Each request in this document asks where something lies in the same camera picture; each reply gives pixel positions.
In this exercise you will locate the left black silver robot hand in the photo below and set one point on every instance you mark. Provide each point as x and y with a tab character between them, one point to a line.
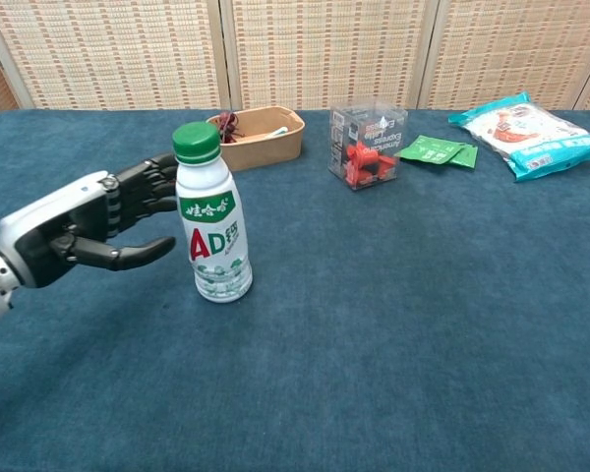
54	216

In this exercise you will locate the green bottle cap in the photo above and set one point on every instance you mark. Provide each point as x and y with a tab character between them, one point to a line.
195	140

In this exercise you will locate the white AD milk bottle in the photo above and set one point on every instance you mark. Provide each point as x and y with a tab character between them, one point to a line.
216	275

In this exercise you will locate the dark red grape bunch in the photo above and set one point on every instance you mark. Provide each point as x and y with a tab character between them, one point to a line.
226	123

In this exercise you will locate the brown paper bowl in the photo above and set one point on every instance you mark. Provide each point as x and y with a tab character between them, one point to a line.
270	147

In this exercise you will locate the white green marker pen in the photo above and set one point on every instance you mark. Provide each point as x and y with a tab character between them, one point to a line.
277	131

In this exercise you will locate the clear box with red contents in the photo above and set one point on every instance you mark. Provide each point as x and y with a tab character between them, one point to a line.
369	142

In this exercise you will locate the blue felt table cloth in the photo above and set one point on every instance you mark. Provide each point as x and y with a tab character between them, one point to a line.
373	319

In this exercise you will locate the green sachet with white print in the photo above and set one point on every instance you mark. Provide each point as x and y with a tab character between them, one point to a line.
430	150

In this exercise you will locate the plain green sachet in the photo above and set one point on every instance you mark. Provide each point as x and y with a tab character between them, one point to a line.
468	157

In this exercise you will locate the teal white snack bag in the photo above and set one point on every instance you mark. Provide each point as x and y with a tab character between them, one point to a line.
531	133

